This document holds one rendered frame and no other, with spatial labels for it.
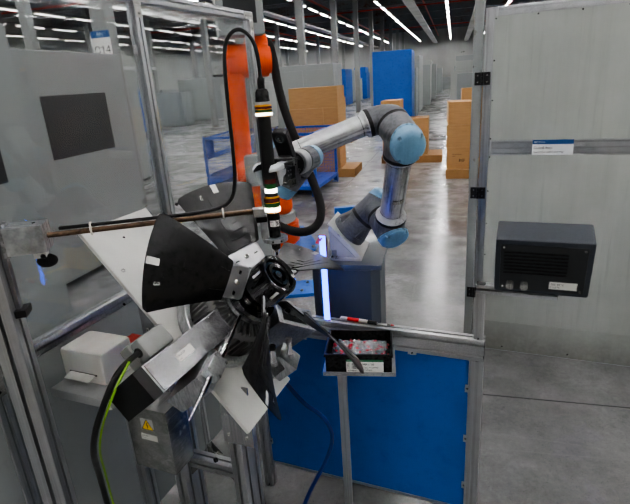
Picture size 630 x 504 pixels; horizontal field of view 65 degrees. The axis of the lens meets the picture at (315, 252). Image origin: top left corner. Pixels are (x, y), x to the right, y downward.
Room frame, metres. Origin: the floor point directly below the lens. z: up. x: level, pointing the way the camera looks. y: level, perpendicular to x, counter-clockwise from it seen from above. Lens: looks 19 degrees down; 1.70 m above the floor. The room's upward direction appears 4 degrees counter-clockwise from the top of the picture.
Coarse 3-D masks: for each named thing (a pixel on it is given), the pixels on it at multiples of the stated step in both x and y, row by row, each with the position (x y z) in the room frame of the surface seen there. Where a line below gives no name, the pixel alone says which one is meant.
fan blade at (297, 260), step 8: (288, 248) 1.55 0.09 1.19; (296, 248) 1.56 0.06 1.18; (304, 248) 1.57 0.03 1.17; (280, 256) 1.48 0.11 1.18; (288, 256) 1.48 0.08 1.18; (296, 256) 1.48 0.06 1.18; (304, 256) 1.49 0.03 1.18; (312, 256) 1.51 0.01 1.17; (320, 256) 1.53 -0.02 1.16; (288, 264) 1.39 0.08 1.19; (296, 264) 1.40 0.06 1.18; (304, 264) 1.41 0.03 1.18; (312, 264) 1.42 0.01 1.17; (320, 264) 1.45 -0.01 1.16; (328, 264) 1.48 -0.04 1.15; (336, 264) 1.51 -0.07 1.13
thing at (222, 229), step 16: (192, 192) 1.42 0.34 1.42; (208, 192) 1.43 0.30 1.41; (224, 192) 1.44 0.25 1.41; (240, 192) 1.45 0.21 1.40; (192, 208) 1.38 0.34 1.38; (208, 208) 1.39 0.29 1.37; (224, 208) 1.39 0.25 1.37; (240, 208) 1.40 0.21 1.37; (208, 224) 1.36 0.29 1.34; (224, 224) 1.36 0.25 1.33; (240, 224) 1.36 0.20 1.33; (256, 224) 1.37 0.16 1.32; (224, 240) 1.32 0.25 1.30; (240, 240) 1.32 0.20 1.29; (256, 240) 1.32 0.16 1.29
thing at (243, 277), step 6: (234, 264) 1.19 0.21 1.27; (234, 270) 1.19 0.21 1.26; (246, 270) 1.21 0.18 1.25; (234, 276) 1.19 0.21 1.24; (240, 276) 1.20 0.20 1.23; (246, 276) 1.21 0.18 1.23; (228, 282) 1.18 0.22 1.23; (240, 282) 1.20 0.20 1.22; (246, 282) 1.21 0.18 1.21; (228, 288) 1.18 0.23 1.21; (234, 288) 1.19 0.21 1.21; (240, 288) 1.20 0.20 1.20; (228, 294) 1.18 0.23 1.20; (234, 294) 1.19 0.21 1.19; (240, 294) 1.20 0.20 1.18
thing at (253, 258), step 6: (246, 246) 1.32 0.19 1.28; (252, 246) 1.32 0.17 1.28; (258, 246) 1.31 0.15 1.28; (234, 252) 1.31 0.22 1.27; (240, 252) 1.31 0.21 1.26; (246, 252) 1.30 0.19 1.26; (252, 252) 1.30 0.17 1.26; (258, 252) 1.30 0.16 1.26; (234, 258) 1.29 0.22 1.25; (240, 258) 1.29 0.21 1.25; (252, 258) 1.29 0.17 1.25; (258, 258) 1.29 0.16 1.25; (240, 264) 1.28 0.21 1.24; (246, 264) 1.28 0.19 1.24; (252, 264) 1.28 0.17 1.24
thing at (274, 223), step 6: (258, 78) 1.33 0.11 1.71; (258, 84) 1.33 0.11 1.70; (264, 84) 1.34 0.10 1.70; (258, 90) 1.32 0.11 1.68; (264, 90) 1.32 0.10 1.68; (258, 96) 1.32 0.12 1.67; (264, 96) 1.32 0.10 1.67; (270, 216) 1.32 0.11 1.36; (276, 216) 1.32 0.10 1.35; (270, 222) 1.32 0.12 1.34; (276, 222) 1.32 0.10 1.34; (270, 228) 1.32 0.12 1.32; (276, 228) 1.32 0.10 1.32; (270, 234) 1.33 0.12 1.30; (276, 234) 1.32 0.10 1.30; (276, 246) 1.32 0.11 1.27
